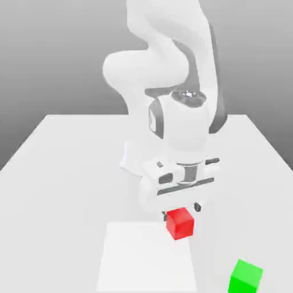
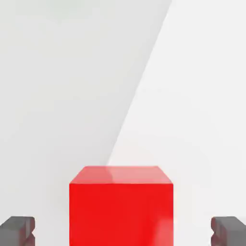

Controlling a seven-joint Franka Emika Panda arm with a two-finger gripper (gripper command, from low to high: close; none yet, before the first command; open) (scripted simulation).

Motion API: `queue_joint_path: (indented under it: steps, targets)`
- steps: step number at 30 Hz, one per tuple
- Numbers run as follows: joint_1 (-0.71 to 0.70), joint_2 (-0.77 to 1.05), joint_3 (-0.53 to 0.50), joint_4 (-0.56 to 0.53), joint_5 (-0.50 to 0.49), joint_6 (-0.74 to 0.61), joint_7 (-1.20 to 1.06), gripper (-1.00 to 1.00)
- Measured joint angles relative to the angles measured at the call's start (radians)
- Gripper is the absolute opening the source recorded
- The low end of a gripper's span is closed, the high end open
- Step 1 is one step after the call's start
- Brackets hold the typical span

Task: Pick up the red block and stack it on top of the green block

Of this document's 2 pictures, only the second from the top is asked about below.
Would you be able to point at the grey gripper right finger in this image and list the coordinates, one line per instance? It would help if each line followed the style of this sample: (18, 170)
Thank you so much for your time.
(229, 231)

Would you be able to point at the small red cube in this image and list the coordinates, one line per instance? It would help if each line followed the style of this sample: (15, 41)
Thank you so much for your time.
(121, 211)

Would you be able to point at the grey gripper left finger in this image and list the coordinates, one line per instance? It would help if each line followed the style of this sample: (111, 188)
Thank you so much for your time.
(15, 231)

